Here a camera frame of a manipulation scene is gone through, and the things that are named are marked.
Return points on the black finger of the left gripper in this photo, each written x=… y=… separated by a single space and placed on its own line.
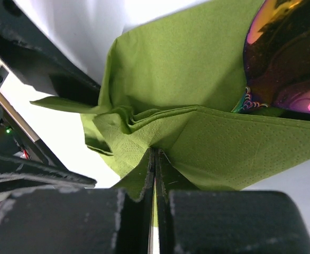
x=37 y=62
x=16 y=173

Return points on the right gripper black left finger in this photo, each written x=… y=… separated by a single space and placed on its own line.
x=74 y=220

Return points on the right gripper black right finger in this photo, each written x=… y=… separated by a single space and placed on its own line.
x=194 y=221

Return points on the green paper napkin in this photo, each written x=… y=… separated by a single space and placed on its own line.
x=172 y=84

